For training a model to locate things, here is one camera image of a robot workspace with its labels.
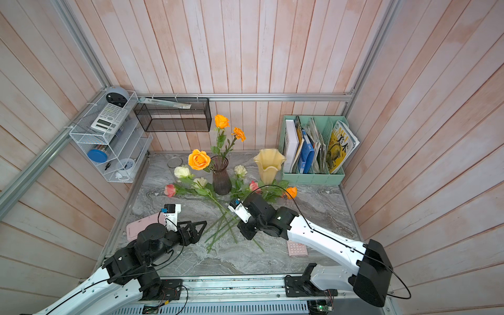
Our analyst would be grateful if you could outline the yellow ruffled vase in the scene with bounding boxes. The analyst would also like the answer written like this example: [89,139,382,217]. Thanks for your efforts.
[254,148,286,185]

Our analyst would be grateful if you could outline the pink heart-shaped box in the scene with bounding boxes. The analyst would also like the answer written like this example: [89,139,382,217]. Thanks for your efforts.
[126,213,165,241]

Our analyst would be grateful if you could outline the white wire wall shelf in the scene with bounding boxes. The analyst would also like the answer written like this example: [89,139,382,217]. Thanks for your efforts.
[70,89,152,183]

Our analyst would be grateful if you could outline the cream rose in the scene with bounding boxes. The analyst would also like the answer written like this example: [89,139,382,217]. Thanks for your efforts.
[193,177,238,252]
[231,165,248,196]
[174,166,220,207]

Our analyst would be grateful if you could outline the yellow cover magazine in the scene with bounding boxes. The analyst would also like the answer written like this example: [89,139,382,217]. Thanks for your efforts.
[325,121,360,174]

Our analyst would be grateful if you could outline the pink rose centre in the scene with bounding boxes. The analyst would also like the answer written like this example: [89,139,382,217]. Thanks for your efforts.
[205,178,261,253]

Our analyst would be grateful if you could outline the white desk calculator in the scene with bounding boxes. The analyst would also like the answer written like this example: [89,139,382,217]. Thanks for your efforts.
[91,103,127,134]

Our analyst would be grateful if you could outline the white mug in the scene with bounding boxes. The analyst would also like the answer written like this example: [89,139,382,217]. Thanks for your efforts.
[114,158,135,181]

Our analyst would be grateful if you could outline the pink rose left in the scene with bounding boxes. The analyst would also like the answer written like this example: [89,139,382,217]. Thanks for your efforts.
[164,184,194,198]

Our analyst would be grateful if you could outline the orange rose large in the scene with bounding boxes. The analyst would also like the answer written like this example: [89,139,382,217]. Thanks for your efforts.
[188,149,215,172]

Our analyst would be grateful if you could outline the dark purple glass vase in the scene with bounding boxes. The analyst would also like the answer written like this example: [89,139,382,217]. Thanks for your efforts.
[211,156,232,196]

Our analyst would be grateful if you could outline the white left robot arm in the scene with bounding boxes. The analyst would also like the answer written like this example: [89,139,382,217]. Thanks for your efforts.
[38,211,207,314]

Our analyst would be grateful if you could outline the mint green file organizer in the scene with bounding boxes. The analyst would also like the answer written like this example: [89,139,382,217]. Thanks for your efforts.
[278,115,349,186]

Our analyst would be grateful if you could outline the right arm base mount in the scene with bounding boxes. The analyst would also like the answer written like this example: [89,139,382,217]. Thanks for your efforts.
[283,263,338,297]

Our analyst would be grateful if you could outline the pink calculator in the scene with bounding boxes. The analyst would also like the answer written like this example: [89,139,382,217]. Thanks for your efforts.
[287,241,308,257]

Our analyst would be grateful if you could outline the pink rose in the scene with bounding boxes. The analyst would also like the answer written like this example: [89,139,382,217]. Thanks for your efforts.
[205,178,261,253]
[164,184,194,198]

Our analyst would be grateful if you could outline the clear glass vase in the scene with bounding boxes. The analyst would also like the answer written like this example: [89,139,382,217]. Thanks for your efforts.
[167,157,183,169]

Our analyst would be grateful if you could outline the blue lidded jar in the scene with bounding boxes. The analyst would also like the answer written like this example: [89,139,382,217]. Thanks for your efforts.
[87,144,109,164]

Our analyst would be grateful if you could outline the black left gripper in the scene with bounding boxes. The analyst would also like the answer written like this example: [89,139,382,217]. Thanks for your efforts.
[146,220,207,264]

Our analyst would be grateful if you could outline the white book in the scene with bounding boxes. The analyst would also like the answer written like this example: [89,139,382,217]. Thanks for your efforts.
[283,119,299,173]

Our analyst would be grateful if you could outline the blue folder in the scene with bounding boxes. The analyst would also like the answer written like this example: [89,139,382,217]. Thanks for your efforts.
[298,129,314,174]

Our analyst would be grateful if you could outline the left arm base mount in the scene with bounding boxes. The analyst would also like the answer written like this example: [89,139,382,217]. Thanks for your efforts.
[139,278,183,301]

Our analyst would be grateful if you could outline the round grey speaker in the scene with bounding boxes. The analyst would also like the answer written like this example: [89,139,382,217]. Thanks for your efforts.
[106,87,129,108]

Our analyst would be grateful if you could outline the black mesh wall basket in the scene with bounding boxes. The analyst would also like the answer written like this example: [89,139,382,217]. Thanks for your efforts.
[134,97,212,133]

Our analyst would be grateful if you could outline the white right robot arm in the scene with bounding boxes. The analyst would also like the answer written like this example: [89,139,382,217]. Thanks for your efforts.
[228,193,393,307]

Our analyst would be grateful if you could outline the orange carnation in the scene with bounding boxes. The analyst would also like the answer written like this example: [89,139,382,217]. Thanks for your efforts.
[223,127,246,158]

